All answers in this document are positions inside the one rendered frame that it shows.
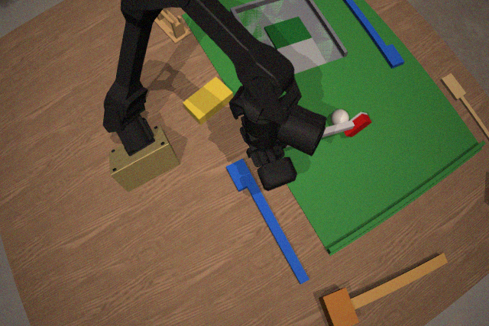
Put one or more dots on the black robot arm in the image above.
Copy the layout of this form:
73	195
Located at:
262	70

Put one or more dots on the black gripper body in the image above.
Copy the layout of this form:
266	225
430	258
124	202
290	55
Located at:
275	173

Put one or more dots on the white golf ball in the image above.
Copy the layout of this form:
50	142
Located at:
339	116

